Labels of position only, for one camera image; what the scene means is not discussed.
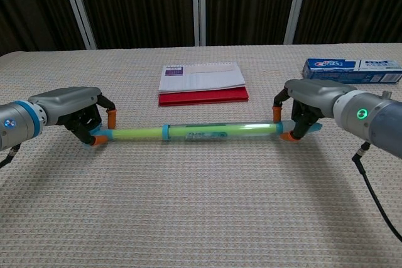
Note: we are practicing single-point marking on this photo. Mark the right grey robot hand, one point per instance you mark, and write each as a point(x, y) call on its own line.
point(314, 95)

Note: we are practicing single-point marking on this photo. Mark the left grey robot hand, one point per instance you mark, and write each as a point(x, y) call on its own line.
point(67, 103)

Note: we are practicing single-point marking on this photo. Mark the green and blue water squirter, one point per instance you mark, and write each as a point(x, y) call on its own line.
point(201, 132)

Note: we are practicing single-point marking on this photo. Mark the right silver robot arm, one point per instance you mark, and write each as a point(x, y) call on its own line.
point(367, 117)

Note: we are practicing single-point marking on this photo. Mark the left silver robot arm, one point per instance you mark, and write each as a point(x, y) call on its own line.
point(19, 123)

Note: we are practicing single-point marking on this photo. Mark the blue toothpaste box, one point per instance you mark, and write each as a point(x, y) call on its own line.
point(351, 68)

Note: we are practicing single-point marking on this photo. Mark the dark brown curtain panel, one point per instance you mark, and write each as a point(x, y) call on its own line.
point(138, 6)
point(355, 4)
point(248, 4)
point(31, 9)

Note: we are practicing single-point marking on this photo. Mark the red folder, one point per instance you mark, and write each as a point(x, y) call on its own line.
point(204, 98)

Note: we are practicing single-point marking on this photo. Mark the white spiral desk calendar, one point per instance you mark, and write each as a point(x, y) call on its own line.
point(201, 78)

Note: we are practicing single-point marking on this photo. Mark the beige woven tablecloth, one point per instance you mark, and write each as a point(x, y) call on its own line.
point(201, 192)

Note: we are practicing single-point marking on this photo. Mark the white screen frame post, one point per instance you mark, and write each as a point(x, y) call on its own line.
point(296, 6)
point(78, 7)
point(198, 6)

